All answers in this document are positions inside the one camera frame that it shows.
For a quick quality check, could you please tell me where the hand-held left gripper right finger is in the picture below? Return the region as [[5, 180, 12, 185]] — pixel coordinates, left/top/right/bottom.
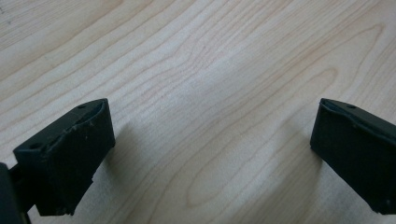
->
[[309, 97, 396, 216]]

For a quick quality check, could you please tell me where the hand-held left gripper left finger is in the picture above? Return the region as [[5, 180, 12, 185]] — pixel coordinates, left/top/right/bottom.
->
[[12, 98, 117, 217]]

